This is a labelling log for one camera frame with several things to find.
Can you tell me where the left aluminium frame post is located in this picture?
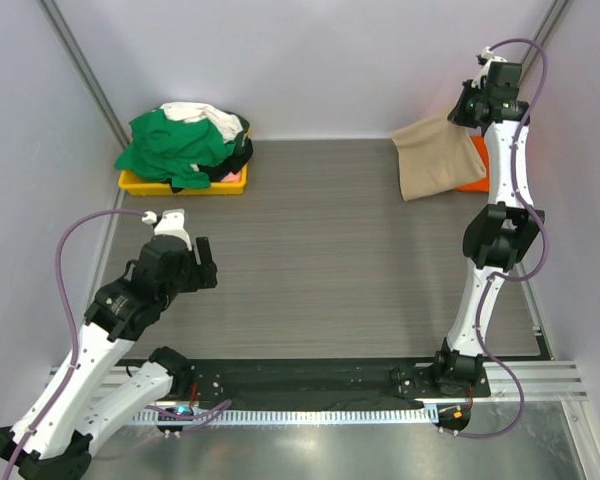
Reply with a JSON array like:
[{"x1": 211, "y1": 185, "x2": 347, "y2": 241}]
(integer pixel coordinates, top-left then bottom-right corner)
[{"x1": 36, "y1": 0, "x2": 129, "y2": 148}]

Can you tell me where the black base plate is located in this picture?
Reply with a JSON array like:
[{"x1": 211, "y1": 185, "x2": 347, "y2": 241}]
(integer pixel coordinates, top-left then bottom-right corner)
[{"x1": 165, "y1": 357, "x2": 491, "y2": 412}]

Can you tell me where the beige t shirt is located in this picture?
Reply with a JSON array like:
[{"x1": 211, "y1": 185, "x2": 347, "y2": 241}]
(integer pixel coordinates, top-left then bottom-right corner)
[{"x1": 389, "y1": 114, "x2": 476, "y2": 202}]

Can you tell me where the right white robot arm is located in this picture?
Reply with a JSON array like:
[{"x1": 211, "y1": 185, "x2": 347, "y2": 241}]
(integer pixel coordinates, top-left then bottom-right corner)
[{"x1": 428, "y1": 56, "x2": 545, "y2": 396}]

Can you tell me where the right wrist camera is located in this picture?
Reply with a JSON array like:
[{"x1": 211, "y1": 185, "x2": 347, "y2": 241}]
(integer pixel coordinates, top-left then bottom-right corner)
[{"x1": 471, "y1": 47, "x2": 507, "y2": 89}]

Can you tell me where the slotted cable duct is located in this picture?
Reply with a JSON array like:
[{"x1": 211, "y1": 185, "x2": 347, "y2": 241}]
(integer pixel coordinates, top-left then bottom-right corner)
[{"x1": 127, "y1": 404, "x2": 439, "y2": 427}]

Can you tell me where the pink garment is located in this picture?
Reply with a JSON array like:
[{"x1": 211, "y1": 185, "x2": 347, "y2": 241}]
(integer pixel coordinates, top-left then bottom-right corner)
[{"x1": 221, "y1": 172, "x2": 242, "y2": 183}]

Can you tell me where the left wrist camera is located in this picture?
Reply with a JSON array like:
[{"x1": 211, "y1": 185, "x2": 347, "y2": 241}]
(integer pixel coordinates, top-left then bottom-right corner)
[{"x1": 141, "y1": 209, "x2": 192, "y2": 251}]

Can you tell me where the green t shirt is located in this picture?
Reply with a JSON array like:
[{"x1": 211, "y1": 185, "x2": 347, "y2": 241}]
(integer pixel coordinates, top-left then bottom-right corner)
[{"x1": 115, "y1": 109, "x2": 236, "y2": 189}]

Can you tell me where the white t shirt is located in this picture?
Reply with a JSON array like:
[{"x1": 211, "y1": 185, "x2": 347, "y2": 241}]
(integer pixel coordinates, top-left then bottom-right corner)
[{"x1": 160, "y1": 102, "x2": 248, "y2": 143}]

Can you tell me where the right aluminium frame post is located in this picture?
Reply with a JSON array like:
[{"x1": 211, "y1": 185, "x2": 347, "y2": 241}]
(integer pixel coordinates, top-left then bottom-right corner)
[{"x1": 522, "y1": 0, "x2": 574, "y2": 79}]

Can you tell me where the aluminium frame post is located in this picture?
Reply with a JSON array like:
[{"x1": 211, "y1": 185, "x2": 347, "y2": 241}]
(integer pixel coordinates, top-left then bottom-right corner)
[
  {"x1": 36, "y1": 0, "x2": 129, "y2": 148},
  {"x1": 522, "y1": 0, "x2": 574, "y2": 79}
]

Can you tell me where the black t shirt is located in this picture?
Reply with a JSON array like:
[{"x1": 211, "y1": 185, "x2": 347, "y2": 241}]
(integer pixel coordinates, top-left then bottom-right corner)
[{"x1": 164, "y1": 137, "x2": 254, "y2": 190}]

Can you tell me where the yellow plastic bin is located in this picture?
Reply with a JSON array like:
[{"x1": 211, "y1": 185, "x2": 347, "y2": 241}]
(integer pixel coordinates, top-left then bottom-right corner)
[{"x1": 118, "y1": 164, "x2": 249, "y2": 197}]

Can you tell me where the folded orange t shirt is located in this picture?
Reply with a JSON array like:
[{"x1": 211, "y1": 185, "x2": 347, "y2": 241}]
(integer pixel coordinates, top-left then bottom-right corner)
[{"x1": 455, "y1": 135, "x2": 490, "y2": 194}]

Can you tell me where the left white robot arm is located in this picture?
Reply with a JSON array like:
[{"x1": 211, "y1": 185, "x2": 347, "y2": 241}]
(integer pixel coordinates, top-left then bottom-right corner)
[{"x1": 0, "y1": 234, "x2": 217, "y2": 479}]

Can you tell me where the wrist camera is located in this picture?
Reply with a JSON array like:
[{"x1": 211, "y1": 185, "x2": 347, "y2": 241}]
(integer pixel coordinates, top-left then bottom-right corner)
[
  {"x1": 471, "y1": 47, "x2": 507, "y2": 89},
  {"x1": 141, "y1": 209, "x2": 192, "y2": 251}
]

